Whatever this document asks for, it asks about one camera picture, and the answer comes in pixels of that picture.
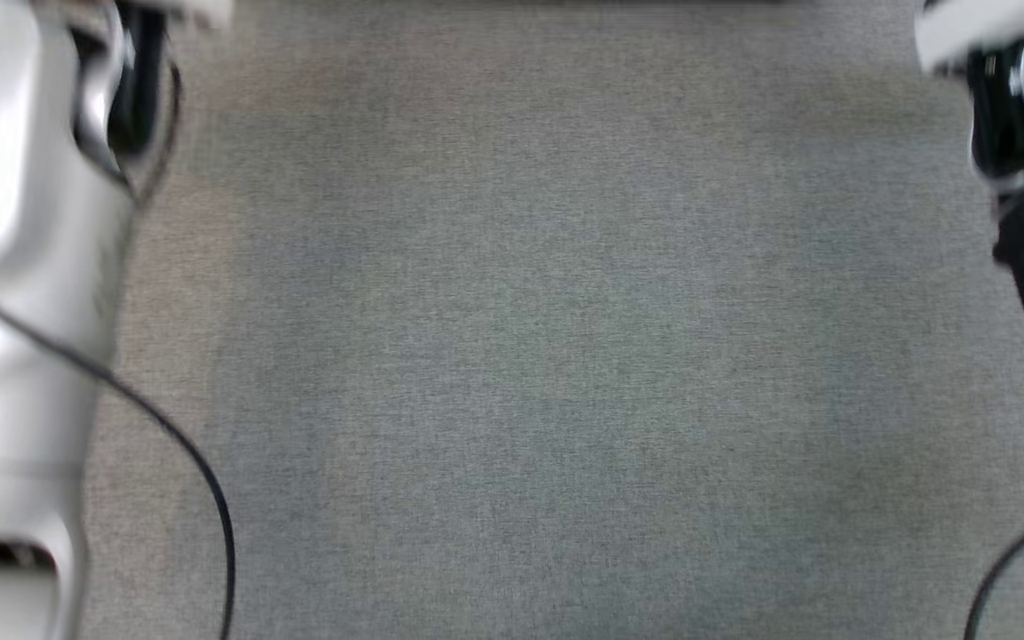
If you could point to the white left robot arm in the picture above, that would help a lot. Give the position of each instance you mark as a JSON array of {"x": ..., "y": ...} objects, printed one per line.
[{"x": 14, "y": 267}]

